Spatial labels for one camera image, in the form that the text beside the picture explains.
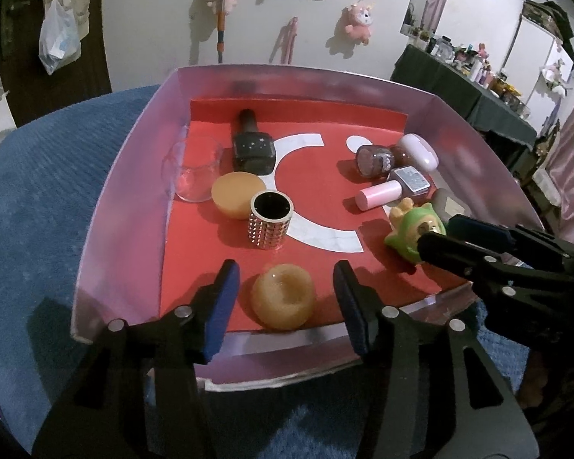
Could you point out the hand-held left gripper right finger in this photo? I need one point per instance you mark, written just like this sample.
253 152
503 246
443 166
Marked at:
351 311

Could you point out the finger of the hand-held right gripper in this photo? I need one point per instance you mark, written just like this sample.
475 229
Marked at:
449 253
478 232

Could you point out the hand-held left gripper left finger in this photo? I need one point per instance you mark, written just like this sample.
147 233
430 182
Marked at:
220 311

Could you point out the green and yellow toy figure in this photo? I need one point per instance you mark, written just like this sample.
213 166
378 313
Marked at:
406 236

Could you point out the yellow half-sphere dome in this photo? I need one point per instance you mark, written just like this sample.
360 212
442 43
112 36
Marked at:
282 299
237 196

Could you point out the pink-capped nail polish bottle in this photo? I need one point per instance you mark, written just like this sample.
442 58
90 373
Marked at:
387 191

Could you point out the studded silver cap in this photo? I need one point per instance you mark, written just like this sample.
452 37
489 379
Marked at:
270 224

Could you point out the white earbud case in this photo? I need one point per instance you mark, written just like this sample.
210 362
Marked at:
421 149

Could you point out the brown ball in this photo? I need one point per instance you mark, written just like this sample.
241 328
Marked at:
402 155

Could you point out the pink cardboard box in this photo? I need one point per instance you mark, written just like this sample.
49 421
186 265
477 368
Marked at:
124 248

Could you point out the glitter nail polish bottle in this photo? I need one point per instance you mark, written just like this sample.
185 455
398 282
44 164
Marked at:
373 161

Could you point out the clear plastic cup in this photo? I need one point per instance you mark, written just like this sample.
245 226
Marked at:
193 172

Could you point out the dark star-print nail polish bottle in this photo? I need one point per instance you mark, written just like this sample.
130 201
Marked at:
253 150

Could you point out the red paper sheet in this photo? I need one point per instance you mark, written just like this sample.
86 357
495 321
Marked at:
201 258

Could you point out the pink curtain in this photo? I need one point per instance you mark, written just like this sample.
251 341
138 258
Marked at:
571 172

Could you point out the dark green covered table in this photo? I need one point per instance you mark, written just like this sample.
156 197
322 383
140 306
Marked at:
459 91

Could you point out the cluster of cosmetics bottles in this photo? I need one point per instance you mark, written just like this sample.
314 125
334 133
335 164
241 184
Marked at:
478 64

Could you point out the pink plush toy with horn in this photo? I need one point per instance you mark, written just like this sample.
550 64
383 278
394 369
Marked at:
358 21

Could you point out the dark wooden door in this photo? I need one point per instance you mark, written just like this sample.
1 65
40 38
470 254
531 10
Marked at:
28 95

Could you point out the orange-tipped mop stick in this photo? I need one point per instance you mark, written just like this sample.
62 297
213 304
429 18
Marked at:
221 19

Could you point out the hanging plastic bag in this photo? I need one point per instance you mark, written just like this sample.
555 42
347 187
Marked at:
57 40

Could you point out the wall mirror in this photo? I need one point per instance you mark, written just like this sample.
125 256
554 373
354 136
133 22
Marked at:
425 0

